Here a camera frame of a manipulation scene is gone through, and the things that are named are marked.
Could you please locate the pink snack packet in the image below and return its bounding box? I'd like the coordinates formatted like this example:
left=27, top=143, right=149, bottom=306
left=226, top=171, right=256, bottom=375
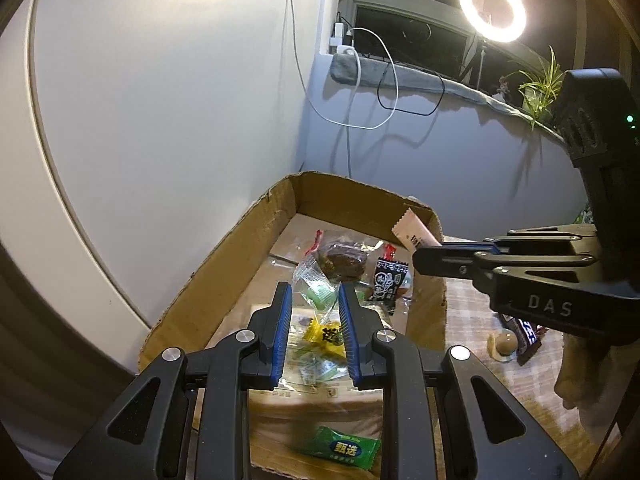
left=392, top=208, right=442, bottom=255

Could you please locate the black patterned snack packet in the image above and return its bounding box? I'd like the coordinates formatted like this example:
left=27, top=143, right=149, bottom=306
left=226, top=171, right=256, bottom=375
left=368, top=258, right=409, bottom=306

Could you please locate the brown egg vacuum pack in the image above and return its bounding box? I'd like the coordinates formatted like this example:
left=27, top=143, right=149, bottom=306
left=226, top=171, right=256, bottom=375
left=487, top=330, right=518, bottom=363

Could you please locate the Snickers bar Chinese label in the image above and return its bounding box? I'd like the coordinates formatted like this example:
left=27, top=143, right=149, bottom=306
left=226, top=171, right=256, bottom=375
left=497, top=313, right=541, bottom=366

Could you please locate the clear red date pack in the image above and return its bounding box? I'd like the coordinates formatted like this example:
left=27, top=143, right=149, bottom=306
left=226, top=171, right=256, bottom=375
left=304, top=229, right=398, bottom=283

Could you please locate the dark green candy packet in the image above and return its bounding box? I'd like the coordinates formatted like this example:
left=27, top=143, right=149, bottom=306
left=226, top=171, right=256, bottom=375
left=299, top=426, right=381, bottom=470

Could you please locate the small clear green candy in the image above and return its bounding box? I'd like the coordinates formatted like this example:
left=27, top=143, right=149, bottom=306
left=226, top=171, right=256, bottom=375
left=293, top=254, right=337, bottom=322

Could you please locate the yellow candy packet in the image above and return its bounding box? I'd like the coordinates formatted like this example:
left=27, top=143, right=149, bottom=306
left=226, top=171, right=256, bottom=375
left=303, top=318, right=346, bottom=359

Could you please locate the clear packaged bread slice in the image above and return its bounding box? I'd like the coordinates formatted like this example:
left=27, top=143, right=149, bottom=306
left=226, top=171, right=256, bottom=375
left=248, top=307, right=382, bottom=411

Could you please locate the light green candy wrapper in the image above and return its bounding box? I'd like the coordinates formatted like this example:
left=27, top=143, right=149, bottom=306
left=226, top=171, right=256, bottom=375
left=280, top=354, right=348, bottom=393

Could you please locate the plaid beige tablecloth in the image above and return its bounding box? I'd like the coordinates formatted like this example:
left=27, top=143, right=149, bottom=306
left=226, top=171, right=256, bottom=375
left=444, top=278, right=639, bottom=474

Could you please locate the potted spider plant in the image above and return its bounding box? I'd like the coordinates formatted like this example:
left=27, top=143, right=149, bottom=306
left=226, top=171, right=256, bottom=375
left=518, top=44, right=566, bottom=127

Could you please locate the brown cardboard box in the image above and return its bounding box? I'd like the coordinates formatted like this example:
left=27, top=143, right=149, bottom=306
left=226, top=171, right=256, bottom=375
left=136, top=170, right=448, bottom=480

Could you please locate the grey windowsill mat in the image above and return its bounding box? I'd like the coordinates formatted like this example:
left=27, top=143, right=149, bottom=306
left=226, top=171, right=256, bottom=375
left=359, top=58, right=564, bottom=144

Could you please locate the white power strip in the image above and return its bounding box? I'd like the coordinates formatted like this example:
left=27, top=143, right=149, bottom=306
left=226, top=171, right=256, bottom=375
left=329, top=21, right=355, bottom=55

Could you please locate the ring light tripod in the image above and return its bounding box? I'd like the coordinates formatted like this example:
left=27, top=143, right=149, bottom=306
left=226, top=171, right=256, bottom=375
left=458, top=39, right=487, bottom=90

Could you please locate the black cable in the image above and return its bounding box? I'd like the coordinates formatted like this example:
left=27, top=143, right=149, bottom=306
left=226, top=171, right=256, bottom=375
left=375, top=19, right=446, bottom=117

